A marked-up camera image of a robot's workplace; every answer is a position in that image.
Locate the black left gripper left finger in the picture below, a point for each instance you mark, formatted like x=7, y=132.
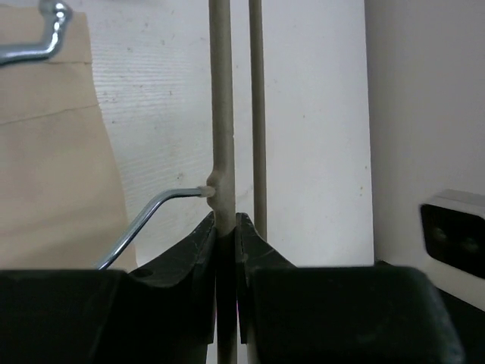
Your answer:
x=182, y=284

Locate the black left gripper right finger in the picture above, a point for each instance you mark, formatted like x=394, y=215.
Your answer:
x=251, y=252

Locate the beige trousers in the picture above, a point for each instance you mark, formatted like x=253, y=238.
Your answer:
x=62, y=201

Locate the grey wire hanger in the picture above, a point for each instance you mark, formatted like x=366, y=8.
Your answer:
x=93, y=315

